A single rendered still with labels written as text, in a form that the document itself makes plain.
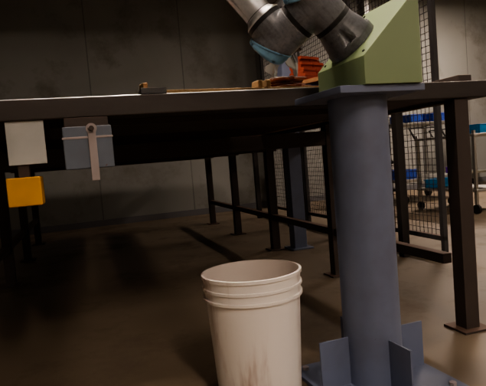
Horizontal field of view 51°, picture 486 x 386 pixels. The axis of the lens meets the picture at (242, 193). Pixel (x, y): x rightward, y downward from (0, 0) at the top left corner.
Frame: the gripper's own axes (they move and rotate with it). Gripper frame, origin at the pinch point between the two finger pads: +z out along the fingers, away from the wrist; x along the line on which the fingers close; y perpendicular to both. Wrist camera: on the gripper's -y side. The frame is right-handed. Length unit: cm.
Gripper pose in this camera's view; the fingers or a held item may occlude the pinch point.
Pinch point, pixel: (285, 79)
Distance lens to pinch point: 196.2
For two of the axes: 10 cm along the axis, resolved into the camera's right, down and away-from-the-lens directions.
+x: 7.2, -0.1, -6.9
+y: -6.9, 1.1, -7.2
